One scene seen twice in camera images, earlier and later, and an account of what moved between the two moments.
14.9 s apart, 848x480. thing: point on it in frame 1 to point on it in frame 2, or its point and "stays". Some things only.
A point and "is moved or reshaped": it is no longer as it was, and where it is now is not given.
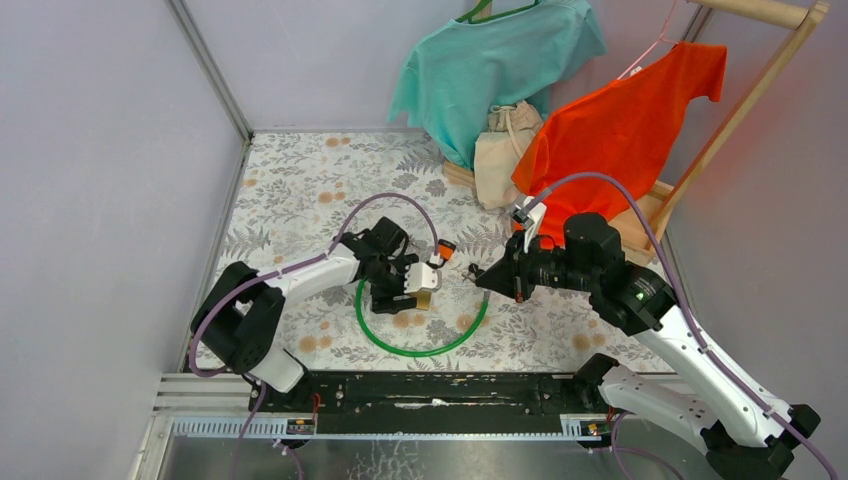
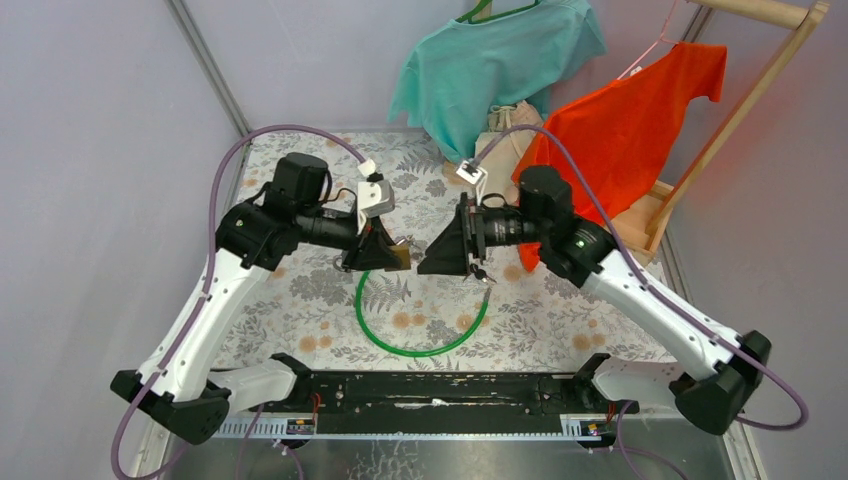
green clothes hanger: [469, 16] stays
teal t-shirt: [452, 77] stays
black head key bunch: [473, 267] stays
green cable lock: [409, 354] stays
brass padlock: [423, 300] is moved or reshaped
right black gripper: [502, 277] to [448, 255]
